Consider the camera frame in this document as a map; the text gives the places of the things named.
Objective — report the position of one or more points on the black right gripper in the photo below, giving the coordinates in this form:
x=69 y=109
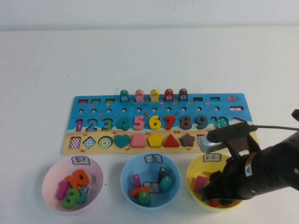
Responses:
x=236 y=177

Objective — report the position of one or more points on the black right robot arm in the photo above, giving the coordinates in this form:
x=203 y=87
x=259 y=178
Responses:
x=275 y=168

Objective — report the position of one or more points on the pink rectangle piece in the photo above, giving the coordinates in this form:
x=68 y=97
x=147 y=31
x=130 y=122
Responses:
x=199 y=183

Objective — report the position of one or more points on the yellow equals sign piece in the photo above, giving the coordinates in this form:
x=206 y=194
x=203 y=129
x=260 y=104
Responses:
x=212 y=171

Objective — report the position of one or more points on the red angle sign piece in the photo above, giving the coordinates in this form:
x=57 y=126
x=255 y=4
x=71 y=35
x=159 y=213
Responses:
x=213 y=204

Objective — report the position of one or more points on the yellow plastic bowl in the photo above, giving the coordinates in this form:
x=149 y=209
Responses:
x=192 y=168

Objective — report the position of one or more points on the paper label on yellow bowl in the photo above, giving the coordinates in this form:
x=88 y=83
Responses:
x=211 y=157

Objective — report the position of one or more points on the blue plastic bowl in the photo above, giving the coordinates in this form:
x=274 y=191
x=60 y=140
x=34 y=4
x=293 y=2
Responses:
x=174 y=182

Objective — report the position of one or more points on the teal fish piece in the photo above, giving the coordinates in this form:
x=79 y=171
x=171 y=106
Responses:
x=165 y=184

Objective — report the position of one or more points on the dark grey fish piece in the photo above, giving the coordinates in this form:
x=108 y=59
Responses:
x=162 y=173

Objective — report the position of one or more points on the brown star piece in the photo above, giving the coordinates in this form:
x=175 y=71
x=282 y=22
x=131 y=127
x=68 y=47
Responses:
x=187 y=140

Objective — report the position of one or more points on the red triangle piece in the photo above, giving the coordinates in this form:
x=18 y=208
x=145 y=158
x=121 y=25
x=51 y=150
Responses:
x=171 y=142

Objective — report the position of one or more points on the paper label inside blue bowl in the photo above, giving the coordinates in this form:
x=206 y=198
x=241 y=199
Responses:
x=151 y=186

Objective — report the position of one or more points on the paper label on blue bowl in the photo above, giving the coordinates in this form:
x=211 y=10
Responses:
x=153 y=158

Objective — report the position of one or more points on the grey number nine piece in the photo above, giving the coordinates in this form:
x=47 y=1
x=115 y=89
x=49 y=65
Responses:
x=202 y=121

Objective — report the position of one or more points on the green fish piece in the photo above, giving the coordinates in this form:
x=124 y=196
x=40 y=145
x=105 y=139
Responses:
x=144 y=198

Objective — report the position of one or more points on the yellow pentagon piece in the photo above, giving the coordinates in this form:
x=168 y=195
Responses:
x=154 y=141

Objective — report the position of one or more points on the orange fish piece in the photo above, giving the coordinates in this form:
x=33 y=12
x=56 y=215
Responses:
x=137 y=191

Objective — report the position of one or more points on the magenta fish piece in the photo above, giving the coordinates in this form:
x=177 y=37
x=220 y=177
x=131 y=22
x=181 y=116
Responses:
x=136 y=180

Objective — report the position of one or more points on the red number seven piece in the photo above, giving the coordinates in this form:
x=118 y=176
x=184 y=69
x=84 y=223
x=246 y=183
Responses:
x=170 y=121

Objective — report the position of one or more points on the yellow number six piece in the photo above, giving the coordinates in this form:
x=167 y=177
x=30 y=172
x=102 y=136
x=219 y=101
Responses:
x=154 y=124

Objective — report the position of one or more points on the pink trapezoid piece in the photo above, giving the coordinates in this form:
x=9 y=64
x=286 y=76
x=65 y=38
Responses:
x=138 y=142

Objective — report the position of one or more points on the brown fish piece numbered eight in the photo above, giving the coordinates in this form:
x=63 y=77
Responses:
x=183 y=95

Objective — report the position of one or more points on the pink number five piece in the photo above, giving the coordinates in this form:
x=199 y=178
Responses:
x=139 y=123

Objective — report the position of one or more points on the red fish piece numbered seven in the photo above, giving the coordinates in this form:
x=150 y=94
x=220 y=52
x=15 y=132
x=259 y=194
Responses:
x=168 y=95

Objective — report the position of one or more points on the teal heart piece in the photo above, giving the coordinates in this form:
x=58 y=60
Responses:
x=122 y=140

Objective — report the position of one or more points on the yellow fish piece numbered six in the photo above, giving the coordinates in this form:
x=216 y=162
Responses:
x=154 y=95

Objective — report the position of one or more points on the teal number four piece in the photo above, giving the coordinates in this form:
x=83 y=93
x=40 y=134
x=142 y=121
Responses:
x=123 y=123

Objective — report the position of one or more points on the pink fish piece numbered five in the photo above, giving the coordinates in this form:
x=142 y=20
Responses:
x=139 y=96

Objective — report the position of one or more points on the pink plastic bowl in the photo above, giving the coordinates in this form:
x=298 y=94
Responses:
x=93 y=177

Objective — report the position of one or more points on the teal fish piece numbered four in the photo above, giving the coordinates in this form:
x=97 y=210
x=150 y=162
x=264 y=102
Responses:
x=124 y=96

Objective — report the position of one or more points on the paper label inside pink bowl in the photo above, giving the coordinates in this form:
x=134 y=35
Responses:
x=86 y=188

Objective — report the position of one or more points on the teal number two piece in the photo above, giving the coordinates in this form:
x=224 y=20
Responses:
x=83 y=197

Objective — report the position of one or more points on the paper label on pink bowl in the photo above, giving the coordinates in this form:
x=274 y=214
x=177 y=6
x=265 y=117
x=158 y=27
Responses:
x=80 y=160

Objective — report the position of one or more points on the orange number ten piece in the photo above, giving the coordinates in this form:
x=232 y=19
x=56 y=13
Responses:
x=78 y=178

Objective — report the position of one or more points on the green number three piece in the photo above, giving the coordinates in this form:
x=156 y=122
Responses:
x=70 y=199

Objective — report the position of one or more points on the pink number one piece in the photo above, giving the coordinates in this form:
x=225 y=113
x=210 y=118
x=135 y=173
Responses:
x=61 y=190

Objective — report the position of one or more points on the colourful wooden puzzle board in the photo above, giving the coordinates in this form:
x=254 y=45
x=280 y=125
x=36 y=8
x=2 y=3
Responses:
x=70 y=130

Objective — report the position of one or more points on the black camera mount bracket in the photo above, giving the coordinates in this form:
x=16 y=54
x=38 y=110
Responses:
x=243 y=144

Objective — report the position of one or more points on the black wrist camera silver lens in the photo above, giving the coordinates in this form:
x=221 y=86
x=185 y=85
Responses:
x=224 y=134

